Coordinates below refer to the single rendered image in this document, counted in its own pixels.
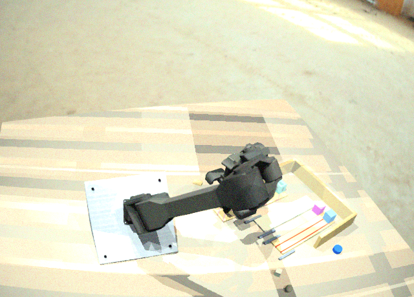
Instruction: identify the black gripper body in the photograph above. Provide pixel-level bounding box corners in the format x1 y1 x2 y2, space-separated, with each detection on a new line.
205 168 257 220

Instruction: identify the blue cylinder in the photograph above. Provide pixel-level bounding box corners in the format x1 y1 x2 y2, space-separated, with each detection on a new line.
332 245 343 254

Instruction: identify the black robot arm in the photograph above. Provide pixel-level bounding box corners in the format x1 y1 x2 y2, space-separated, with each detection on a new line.
123 142 282 235

